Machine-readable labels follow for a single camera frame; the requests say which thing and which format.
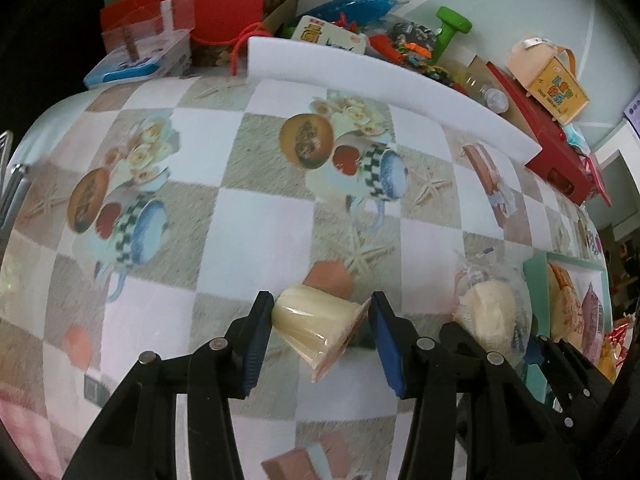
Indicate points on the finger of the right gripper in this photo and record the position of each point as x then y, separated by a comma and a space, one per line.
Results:
496, 416
578, 384

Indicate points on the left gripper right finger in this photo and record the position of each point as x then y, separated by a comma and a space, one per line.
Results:
421, 369

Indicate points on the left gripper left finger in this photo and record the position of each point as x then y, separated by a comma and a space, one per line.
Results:
134, 436

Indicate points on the red peanut snack bag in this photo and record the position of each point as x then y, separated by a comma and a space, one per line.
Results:
616, 343

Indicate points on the beige swiss roll packet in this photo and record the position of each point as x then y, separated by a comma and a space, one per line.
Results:
566, 318

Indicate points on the round bun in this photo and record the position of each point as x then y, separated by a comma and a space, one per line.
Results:
492, 302

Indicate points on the yellow cake packet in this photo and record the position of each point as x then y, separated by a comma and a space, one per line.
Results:
608, 360

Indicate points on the pink snack packet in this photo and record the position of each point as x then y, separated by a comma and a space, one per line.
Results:
592, 337

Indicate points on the teal rimmed white tray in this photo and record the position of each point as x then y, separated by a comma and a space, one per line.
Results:
583, 273

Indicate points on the red patterned pouch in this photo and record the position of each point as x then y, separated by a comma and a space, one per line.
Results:
597, 185

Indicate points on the large red gift box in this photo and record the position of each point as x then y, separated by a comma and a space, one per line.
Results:
557, 163

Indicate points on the white shelf unit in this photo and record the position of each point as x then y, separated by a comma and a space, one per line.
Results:
618, 157

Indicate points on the wet wipes pack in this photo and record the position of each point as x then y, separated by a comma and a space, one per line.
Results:
576, 140

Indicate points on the clear bottle white cap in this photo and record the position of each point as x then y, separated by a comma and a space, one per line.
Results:
484, 92

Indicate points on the smartphone on stand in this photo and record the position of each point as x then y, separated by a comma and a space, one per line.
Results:
14, 183

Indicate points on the toy pile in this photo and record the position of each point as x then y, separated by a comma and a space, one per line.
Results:
409, 45

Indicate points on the cardboard toy box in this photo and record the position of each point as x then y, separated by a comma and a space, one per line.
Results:
363, 114

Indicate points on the green dumbbell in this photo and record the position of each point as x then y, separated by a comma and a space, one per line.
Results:
451, 22

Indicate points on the card game box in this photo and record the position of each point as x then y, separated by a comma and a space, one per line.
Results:
315, 31

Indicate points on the blue water bottle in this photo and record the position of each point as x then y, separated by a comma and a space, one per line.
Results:
360, 12

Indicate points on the clear plastic box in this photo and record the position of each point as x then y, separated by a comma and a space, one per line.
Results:
148, 43

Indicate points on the red box stack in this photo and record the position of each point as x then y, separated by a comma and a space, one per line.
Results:
214, 22

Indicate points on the yellow wooden handle box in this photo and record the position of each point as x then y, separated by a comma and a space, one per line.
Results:
548, 73

